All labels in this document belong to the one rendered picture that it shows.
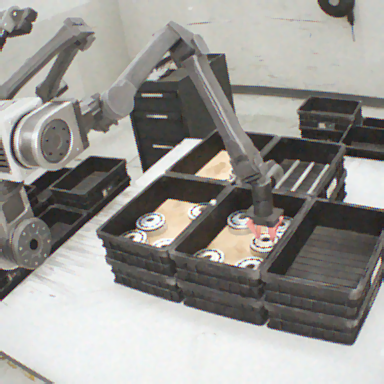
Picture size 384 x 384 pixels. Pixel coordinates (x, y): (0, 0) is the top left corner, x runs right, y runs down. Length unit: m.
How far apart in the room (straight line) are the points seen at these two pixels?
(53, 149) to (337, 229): 0.99
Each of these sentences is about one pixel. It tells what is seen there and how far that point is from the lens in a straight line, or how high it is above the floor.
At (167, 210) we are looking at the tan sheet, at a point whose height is 0.83.
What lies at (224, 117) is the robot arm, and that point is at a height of 1.27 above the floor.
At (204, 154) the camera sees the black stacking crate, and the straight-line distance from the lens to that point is 2.15.
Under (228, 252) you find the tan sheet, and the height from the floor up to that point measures 0.83.
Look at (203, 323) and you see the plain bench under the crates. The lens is 1.59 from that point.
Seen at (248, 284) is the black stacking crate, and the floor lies 0.88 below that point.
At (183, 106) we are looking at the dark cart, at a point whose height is 0.73.
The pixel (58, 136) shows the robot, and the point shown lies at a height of 1.46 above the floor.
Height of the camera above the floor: 1.80
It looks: 29 degrees down
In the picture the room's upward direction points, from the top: 12 degrees counter-clockwise
